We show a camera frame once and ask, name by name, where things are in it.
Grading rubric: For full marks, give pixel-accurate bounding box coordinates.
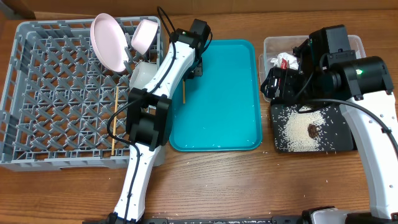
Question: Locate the wooden chopstick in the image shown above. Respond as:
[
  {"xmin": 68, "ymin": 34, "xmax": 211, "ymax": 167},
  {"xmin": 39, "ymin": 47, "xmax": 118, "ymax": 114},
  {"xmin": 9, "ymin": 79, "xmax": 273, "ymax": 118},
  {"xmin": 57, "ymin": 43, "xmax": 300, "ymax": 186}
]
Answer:
[
  {"xmin": 111, "ymin": 86, "xmax": 119, "ymax": 156},
  {"xmin": 182, "ymin": 80, "xmax": 186, "ymax": 104}
]

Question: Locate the white tissue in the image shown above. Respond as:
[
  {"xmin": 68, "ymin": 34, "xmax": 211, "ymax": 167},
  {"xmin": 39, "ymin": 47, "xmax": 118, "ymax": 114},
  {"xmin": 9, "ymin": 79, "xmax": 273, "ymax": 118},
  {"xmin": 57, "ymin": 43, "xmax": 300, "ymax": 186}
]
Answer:
[{"xmin": 270, "ymin": 52, "xmax": 299, "ymax": 70}]

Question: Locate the grey round bowl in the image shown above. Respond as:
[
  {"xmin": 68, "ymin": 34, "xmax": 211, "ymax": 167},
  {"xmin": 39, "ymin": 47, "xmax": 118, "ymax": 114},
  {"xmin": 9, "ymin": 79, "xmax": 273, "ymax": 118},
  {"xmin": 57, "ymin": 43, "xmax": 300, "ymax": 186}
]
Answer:
[{"xmin": 129, "ymin": 62, "xmax": 157, "ymax": 90}]

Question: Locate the brown food scrap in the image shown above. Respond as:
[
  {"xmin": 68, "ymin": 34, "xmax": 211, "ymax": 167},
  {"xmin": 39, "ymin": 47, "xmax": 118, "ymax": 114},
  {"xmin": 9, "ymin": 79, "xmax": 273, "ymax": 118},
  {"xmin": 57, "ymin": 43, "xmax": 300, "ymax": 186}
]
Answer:
[{"xmin": 307, "ymin": 124, "xmax": 318, "ymax": 139}]

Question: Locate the pink bowl with rice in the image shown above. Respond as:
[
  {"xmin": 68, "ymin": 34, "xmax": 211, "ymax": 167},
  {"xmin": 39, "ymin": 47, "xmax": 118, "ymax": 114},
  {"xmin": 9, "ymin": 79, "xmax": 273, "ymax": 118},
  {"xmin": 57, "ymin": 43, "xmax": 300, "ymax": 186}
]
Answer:
[{"xmin": 131, "ymin": 19, "xmax": 158, "ymax": 55}]

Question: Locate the large white round plate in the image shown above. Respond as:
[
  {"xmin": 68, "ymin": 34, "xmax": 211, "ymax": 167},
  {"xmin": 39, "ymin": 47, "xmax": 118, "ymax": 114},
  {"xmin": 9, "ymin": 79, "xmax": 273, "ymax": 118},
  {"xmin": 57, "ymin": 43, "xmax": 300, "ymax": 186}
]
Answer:
[{"xmin": 90, "ymin": 13, "xmax": 129, "ymax": 73}]

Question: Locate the red snack wrapper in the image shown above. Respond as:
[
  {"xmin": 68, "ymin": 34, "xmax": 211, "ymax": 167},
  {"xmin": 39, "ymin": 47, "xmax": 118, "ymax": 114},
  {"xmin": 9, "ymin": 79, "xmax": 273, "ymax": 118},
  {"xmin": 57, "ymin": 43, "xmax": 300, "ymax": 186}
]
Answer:
[{"xmin": 280, "ymin": 58, "xmax": 289, "ymax": 70}]

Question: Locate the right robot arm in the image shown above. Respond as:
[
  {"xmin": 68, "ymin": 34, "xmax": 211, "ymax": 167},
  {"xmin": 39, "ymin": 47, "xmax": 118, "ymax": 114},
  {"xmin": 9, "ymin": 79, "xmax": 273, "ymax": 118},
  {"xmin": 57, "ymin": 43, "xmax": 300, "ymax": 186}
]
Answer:
[{"xmin": 261, "ymin": 25, "xmax": 397, "ymax": 223}]

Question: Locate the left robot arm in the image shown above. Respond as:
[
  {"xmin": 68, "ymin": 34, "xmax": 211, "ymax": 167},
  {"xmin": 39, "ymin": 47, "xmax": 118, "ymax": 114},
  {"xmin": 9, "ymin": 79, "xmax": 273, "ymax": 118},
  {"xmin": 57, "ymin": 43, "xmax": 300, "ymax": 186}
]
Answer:
[{"xmin": 106, "ymin": 19, "xmax": 212, "ymax": 223}]

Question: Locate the black food waste tray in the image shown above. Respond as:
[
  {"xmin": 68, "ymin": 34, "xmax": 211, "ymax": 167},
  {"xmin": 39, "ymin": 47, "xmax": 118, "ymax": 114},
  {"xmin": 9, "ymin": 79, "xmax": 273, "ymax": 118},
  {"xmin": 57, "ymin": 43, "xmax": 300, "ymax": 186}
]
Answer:
[{"xmin": 270, "ymin": 103, "xmax": 356, "ymax": 153}]

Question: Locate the grey plastic dishwasher rack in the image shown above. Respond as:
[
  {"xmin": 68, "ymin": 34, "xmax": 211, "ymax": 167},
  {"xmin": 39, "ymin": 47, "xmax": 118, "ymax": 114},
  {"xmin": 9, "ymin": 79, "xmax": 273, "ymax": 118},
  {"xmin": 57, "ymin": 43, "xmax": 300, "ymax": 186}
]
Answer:
[{"xmin": 1, "ymin": 19, "xmax": 164, "ymax": 171}]

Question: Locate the teal plastic serving tray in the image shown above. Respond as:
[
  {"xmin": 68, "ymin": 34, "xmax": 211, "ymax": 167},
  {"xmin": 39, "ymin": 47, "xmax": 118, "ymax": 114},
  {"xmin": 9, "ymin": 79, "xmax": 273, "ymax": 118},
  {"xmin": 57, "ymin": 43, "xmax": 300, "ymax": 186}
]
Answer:
[{"xmin": 169, "ymin": 39, "xmax": 262, "ymax": 152}]

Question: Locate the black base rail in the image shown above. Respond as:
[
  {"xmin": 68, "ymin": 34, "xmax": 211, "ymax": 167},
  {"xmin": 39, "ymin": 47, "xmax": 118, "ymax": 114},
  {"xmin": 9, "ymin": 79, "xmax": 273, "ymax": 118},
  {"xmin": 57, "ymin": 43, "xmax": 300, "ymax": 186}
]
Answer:
[{"xmin": 82, "ymin": 205, "xmax": 398, "ymax": 224}]

